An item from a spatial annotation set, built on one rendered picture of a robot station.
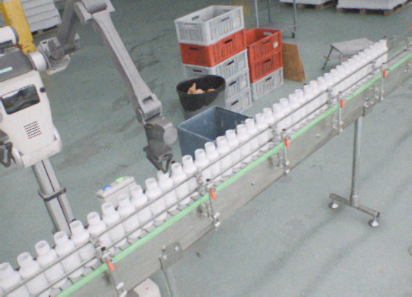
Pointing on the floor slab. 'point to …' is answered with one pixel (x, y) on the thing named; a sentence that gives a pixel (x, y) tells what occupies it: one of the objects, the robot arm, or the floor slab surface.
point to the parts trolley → (268, 7)
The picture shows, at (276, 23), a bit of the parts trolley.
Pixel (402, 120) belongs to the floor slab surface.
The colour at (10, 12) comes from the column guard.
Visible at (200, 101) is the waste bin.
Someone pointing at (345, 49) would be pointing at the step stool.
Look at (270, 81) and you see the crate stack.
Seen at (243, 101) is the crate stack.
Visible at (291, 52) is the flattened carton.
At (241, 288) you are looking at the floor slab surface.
